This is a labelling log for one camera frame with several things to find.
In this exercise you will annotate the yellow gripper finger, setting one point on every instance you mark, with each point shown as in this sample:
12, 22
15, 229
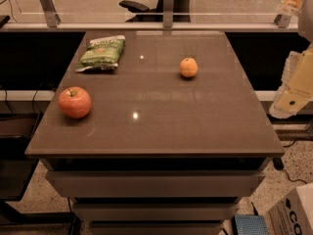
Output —
296, 89
289, 7

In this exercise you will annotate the small orange fruit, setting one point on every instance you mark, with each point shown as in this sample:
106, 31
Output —
188, 67

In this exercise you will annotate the red apple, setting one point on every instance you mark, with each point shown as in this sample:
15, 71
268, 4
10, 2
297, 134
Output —
75, 102

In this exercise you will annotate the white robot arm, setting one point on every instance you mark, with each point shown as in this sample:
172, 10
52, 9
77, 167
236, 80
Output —
305, 22

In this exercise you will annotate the black office chair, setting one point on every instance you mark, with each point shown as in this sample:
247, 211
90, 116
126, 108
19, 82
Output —
143, 13

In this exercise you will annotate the white cardboard box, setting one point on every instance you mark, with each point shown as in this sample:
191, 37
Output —
293, 214

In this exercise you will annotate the blue perforated box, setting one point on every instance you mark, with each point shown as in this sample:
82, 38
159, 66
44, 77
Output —
249, 225

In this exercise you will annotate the grey drawer cabinet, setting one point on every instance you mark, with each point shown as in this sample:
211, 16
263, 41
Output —
160, 153

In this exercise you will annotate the green chip bag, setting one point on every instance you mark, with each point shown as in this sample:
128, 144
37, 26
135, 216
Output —
102, 54

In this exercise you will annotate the right metal glass bracket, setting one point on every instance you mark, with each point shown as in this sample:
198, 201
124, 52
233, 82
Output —
282, 21

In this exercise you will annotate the metal glass bracket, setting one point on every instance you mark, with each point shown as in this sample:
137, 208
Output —
168, 13
51, 16
282, 21

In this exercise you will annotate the middle metal glass bracket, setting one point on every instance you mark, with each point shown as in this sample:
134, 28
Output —
168, 13

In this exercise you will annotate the left metal glass bracket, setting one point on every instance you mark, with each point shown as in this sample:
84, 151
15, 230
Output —
51, 16

